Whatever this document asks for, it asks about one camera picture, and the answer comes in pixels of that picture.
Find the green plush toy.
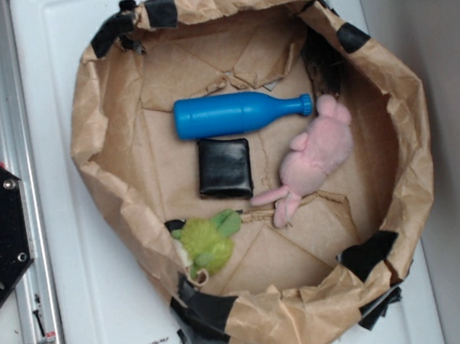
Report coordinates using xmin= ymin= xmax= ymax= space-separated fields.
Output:
xmin=171 ymin=209 xmax=242 ymax=279

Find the black square pouch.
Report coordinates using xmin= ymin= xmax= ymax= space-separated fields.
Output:
xmin=198 ymin=138 xmax=254 ymax=199

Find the blue plastic bottle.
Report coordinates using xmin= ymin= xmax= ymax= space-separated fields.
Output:
xmin=173 ymin=92 xmax=314 ymax=140

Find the pink plush bunny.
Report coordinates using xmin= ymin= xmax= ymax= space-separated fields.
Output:
xmin=250 ymin=94 xmax=354 ymax=229

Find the aluminium frame rail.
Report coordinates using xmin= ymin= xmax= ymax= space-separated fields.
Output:
xmin=0 ymin=0 xmax=65 ymax=344

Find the brown paper bin with tape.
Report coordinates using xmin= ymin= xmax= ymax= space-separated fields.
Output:
xmin=71 ymin=0 xmax=434 ymax=344

